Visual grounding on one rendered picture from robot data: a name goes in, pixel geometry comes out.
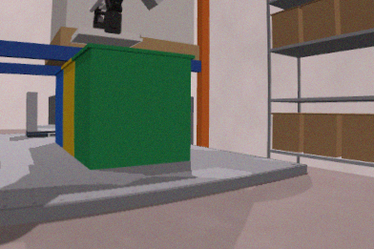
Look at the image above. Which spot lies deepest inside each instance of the green box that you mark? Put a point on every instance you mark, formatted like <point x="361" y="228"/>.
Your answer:
<point x="132" y="106"/>

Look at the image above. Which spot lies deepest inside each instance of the yellow open bin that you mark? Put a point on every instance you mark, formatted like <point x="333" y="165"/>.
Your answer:
<point x="68" y="96"/>

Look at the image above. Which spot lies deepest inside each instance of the blue open box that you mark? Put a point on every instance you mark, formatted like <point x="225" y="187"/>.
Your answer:
<point x="59" y="107"/>

